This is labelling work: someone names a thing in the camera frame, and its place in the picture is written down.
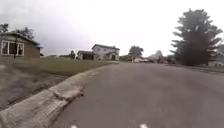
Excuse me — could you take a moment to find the white two-storey house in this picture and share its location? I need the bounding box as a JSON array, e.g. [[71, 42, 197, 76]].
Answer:
[[91, 43, 121, 62]]

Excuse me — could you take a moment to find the dark low garage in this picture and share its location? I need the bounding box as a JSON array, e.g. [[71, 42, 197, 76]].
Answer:
[[76, 50, 95, 61]]

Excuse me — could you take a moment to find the small tree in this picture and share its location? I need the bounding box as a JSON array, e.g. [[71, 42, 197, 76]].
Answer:
[[69, 50, 77, 60]]

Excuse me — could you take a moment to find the grey asphalt road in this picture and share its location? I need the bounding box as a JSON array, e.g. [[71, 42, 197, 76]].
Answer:
[[49, 61, 224, 128]]

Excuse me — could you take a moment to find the green grass lawn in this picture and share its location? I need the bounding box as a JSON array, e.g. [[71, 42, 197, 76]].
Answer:
[[0, 57, 113, 78]]

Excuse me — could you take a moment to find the brick house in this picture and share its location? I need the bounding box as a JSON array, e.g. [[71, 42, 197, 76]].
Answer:
[[0, 31, 44, 61]]

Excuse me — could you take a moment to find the concrete kerb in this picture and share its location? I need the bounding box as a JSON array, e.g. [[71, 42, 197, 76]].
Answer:
[[0, 63, 114, 128]]

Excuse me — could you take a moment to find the tall dark conifer tree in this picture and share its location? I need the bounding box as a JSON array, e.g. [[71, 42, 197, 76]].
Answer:
[[169, 8, 224, 67]]

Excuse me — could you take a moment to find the bare earth patch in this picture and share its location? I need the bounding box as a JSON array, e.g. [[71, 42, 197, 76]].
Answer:
[[0, 68, 73, 111]]

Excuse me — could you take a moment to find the building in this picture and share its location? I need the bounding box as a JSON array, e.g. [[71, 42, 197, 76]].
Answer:
[[208, 52, 224, 68]]

